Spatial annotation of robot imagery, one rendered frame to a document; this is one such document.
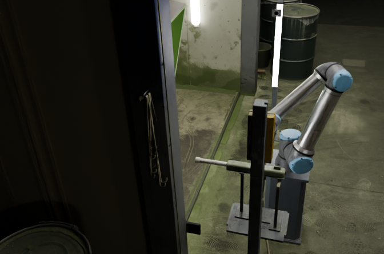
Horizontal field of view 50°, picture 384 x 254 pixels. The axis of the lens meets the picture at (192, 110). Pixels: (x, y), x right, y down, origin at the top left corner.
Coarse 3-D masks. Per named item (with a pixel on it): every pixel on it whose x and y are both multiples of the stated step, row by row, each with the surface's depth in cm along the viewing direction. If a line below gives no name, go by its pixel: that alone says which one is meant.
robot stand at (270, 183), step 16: (272, 160) 302; (288, 176) 286; (304, 176) 286; (272, 192) 298; (288, 192) 294; (304, 192) 293; (272, 208) 306; (288, 208) 301; (288, 224) 309; (288, 240) 317
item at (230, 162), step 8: (200, 160) 227; (208, 160) 226; (216, 160) 226; (232, 160) 224; (232, 168) 222; (240, 168) 220; (248, 168) 219; (272, 168) 217; (280, 168) 215; (264, 176) 218; (272, 176) 217; (280, 176) 215; (264, 184) 223
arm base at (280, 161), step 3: (279, 156) 292; (276, 159) 297; (279, 159) 292; (282, 159) 290; (285, 159) 288; (276, 162) 296; (279, 162) 293; (282, 162) 290; (285, 162) 289; (276, 165) 296; (279, 165) 294; (282, 165) 291; (285, 165) 289; (288, 165) 289; (285, 168) 290; (288, 168) 289; (288, 171) 290; (291, 171) 290
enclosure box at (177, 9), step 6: (174, 6) 299; (180, 6) 301; (174, 12) 290; (180, 12) 298; (174, 18) 286; (180, 18) 315; (174, 24) 319; (180, 24) 318; (174, 30) 322; (180, 30) 320; (174, 36) 324; (180, 36) 323; (174, 42) 327; (180, 42) 326; (174, 48) 330; (174, 54) 332; (174, 60) 335; (174, 66) 338
